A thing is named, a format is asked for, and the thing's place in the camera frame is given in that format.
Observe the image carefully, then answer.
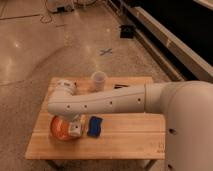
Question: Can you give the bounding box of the blue sponge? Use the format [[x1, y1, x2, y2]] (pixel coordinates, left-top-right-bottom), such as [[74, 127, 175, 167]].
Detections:
[[87, 116, 103, 137]]

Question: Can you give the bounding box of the white device on floor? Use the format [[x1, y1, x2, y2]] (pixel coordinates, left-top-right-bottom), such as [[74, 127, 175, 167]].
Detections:
[[45, 0, 75, 13]]

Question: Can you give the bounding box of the wooden folding table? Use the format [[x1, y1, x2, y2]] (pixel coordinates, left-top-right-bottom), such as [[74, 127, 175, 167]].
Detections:
[[24, 76, 167, 169]]

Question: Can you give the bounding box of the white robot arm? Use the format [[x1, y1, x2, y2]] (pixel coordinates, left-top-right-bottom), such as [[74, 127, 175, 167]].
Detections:
[[48, 80, 213, 171]]

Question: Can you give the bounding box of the orange ceramic bowl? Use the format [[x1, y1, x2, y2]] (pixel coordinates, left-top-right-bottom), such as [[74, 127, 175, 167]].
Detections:
[[50, 116, 75, 141]]

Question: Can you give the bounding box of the black rectangular case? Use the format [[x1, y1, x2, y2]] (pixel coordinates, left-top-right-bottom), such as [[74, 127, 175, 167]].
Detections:
[[114, 84, 129, 89]]

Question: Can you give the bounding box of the translucent plastic cup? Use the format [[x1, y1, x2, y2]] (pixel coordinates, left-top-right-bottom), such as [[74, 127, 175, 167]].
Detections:
[[91, 71, 107, 92]]

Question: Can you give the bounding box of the black box on floor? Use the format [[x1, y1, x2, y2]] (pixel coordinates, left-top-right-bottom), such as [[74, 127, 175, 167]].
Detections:
[[120, 25, 134, 38]]

